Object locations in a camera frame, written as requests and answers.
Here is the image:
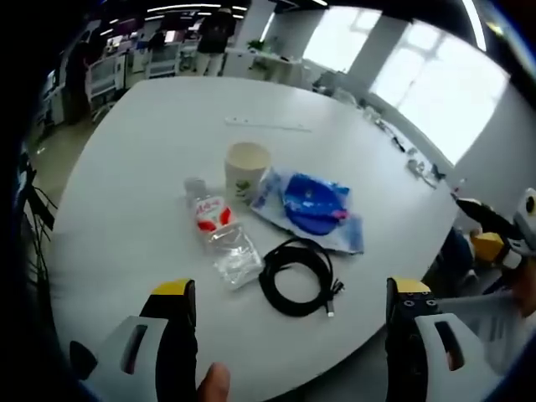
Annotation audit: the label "white tabletop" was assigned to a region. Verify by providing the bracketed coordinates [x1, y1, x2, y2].
[49, 75, 461, 380]

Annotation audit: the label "person's left hand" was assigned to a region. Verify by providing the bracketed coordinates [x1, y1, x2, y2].
[195, 362, 233, 402]

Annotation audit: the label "clear printed plastic bag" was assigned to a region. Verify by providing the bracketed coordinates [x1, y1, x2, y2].
[250, 166, 366, 256]

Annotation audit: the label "clear plastic water bottle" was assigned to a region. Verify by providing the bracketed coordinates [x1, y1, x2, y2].
[183, 176, 265, 291]

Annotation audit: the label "person's right hand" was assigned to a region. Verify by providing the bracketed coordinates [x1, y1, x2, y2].
[508, 266, 536, 322]

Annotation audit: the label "green potted plant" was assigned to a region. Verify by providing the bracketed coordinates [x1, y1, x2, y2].
[245, 36, 278, 56]

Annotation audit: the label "white power strip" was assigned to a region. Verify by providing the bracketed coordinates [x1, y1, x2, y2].
[403, 157, 446, 190]

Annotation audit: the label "white paper cup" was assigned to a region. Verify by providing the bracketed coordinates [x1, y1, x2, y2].
[224, 142, 273, 208]

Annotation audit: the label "black cable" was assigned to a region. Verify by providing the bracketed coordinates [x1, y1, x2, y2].
[258, 237, 348, 318]

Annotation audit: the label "blue tissue packet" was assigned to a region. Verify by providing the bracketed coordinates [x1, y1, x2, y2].
[282, 171, 352, 225]

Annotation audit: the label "white cart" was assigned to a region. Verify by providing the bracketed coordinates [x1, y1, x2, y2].
[144, 44, 182, 80]
[85, 56, 126, 106]

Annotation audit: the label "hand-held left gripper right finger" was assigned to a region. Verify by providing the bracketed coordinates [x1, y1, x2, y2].
[384, 276, 500, 402]

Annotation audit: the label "black hanging cables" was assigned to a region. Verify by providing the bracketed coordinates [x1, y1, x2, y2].
[15, 152, 58, 296]

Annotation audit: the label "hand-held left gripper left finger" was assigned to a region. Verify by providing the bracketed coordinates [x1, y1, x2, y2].
[68, 278, 198, 402]

